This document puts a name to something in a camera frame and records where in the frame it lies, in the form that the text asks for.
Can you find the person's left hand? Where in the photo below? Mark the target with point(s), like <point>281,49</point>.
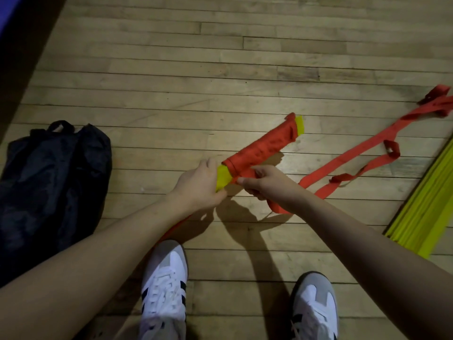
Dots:
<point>196,187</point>

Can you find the person's right hand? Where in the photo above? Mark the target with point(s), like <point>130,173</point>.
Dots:
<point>279,187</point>

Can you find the person's right thumb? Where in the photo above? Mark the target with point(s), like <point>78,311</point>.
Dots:
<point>249,181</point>

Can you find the person's left thumb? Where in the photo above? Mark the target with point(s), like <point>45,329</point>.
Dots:
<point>219,198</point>

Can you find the yellow rung bundle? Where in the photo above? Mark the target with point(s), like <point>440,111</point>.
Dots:
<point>223,177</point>

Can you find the person's left forearm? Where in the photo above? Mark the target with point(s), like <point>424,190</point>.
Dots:
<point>88,269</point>

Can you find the person's right forearm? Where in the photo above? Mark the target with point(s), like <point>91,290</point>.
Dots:
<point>371,265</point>

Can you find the white grey left sneaker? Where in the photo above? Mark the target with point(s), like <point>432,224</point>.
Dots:
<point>164,279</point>

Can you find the white grey sneaker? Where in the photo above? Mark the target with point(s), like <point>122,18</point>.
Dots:
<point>164,279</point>
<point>315,308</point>

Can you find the white grey right sneaker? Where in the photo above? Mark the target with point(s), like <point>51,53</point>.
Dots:
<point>315,308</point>

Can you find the black fabric bag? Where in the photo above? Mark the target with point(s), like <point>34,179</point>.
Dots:
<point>49,194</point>

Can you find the stack of yellow flat rungs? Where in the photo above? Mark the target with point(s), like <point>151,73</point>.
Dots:
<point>424,208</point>

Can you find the blue mat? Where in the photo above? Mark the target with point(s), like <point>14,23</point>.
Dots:
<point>6,8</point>

